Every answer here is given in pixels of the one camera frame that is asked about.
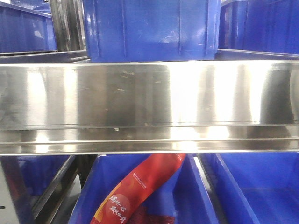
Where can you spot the dark blue bin lower middle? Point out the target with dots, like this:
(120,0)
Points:
(183,199)

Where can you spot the dark blue bin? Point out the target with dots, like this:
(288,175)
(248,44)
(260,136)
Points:
(183,199)
(256,188)
(151,30)
(39,171)
(260,25)
(25,30)

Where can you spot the dark blue bin upper middle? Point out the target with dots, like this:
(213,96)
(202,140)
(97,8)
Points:
(151,30)

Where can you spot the dark blue bin lower left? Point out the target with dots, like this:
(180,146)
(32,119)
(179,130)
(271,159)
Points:
(39,171)

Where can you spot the dark blue bin lower right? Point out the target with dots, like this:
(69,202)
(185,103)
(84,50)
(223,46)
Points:
(256,188)

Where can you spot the dark blue bin upper right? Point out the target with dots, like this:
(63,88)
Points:
(260,25)

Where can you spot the dark blue bin upper left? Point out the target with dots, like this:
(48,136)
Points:
(25,30)

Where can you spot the red snack package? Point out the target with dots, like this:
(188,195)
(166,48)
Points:
(136,187)

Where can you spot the stainless steel shelf rail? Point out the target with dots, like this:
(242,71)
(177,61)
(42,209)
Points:
(169,107)

